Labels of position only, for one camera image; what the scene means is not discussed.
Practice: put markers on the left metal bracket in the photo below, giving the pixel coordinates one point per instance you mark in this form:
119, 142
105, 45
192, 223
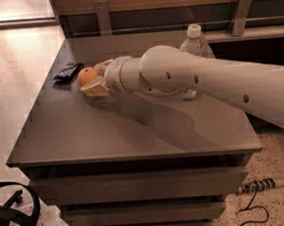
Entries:
103, 17

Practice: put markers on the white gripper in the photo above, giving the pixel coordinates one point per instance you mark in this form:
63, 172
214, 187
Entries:
113, 74

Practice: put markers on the wooden shelf ledge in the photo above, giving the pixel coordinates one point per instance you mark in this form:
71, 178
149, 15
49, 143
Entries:
253, 33

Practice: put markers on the metal bracket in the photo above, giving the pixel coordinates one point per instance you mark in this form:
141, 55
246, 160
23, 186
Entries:
240, 15
103, 17

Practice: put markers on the black office chair base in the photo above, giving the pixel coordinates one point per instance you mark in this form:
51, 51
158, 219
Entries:
12, 216

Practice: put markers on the clear plastic water bottle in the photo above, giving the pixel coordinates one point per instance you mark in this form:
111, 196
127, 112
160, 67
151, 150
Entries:
193, 44

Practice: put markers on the grey drawer cabinet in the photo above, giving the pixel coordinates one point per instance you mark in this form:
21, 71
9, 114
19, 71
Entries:
136, 161

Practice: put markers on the orange fruit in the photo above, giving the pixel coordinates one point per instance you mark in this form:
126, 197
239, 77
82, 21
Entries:
87, 75

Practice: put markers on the right metal bracket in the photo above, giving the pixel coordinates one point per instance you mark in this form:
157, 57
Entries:
240, 15

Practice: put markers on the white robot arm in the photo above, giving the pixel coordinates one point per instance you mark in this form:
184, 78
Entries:
257, 89

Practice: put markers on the striped power strip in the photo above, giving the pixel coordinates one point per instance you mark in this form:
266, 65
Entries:
261, 185

